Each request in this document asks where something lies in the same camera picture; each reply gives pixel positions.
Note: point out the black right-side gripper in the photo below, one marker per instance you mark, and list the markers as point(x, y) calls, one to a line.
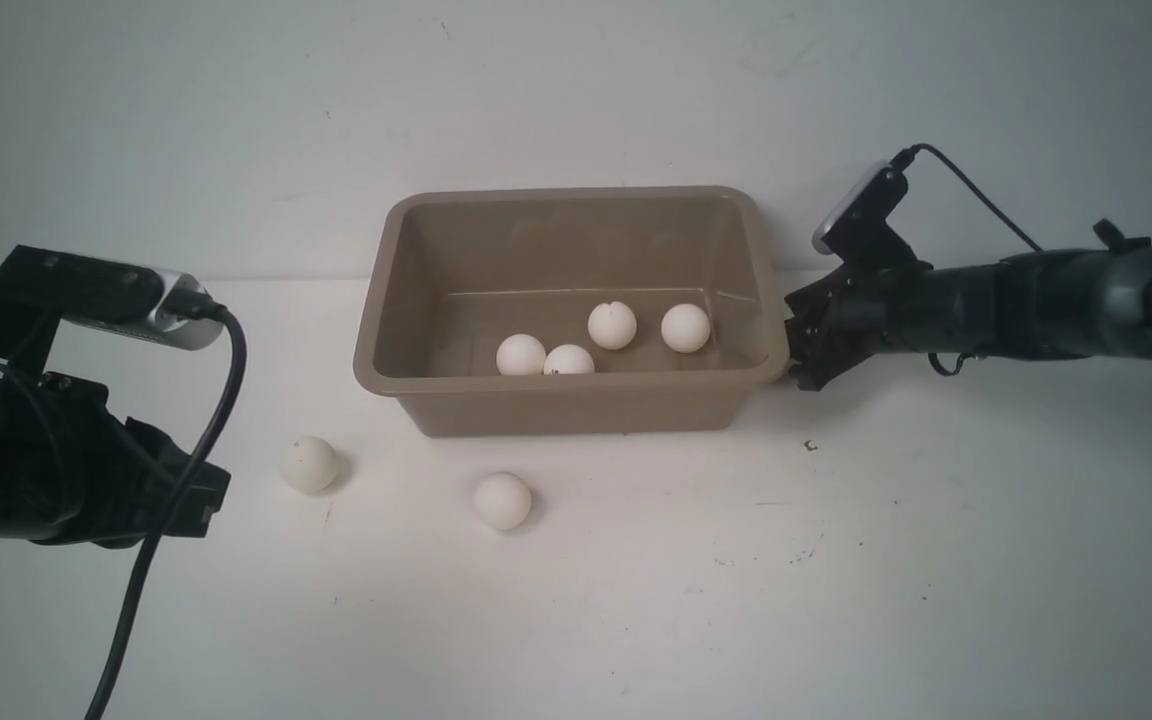
point(841, 320)

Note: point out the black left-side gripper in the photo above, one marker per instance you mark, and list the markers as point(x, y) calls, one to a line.
point(71, 473)

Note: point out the marked white ping-pong ball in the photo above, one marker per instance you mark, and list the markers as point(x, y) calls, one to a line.
point(568, 360)

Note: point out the tan plastic bin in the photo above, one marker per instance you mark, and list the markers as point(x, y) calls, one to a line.
point(459, 272)

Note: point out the dark right-side robot arm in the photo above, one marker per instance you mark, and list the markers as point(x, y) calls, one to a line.
point(1036, 307)

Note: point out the right-side wrist camera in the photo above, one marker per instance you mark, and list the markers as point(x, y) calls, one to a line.
point(861, 215)

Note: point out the left-side silver wrist camera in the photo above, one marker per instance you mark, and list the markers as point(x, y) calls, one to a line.
point(41, 288)

